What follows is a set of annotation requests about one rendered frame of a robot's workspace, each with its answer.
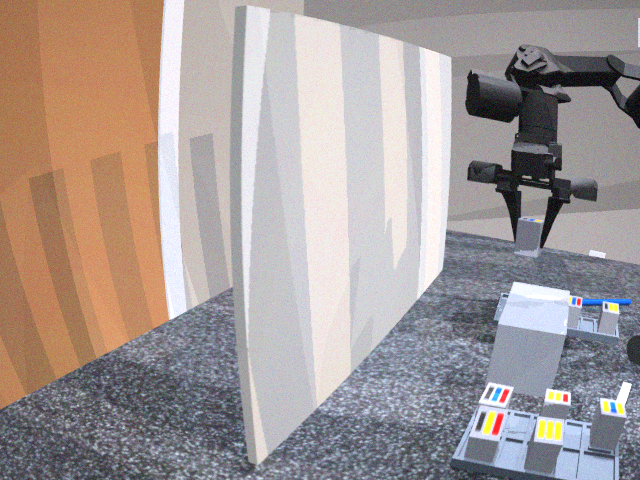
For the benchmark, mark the blue rod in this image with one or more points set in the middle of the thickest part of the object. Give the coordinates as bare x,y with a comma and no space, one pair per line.
599,302

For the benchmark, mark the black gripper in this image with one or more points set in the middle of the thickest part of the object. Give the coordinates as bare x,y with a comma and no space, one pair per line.
507,184

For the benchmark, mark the grey short cylinder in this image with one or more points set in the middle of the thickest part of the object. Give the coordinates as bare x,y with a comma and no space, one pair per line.
633,349

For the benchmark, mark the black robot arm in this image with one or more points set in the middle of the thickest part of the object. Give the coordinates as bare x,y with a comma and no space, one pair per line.
532,89

